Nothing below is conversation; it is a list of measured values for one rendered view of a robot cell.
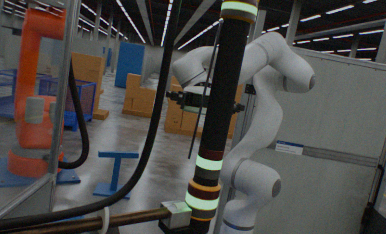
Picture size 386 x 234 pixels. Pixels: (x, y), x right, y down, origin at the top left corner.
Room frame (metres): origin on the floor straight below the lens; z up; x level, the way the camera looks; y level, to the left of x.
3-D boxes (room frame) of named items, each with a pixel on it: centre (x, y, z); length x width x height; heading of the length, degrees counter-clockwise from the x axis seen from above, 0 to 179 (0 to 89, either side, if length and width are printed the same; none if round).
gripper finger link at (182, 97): (0.60, 0.04, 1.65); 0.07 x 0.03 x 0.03; 2
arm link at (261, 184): (1.04, -0.25, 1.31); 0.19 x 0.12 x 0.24; 50
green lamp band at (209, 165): (0.39, -0.03, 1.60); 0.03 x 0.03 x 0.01
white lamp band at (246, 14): (0.39, -0.03, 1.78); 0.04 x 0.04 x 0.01
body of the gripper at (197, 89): (0.68, -0.01, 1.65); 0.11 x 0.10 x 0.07; 2
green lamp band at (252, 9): (0.39, -0.03, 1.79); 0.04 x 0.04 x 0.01
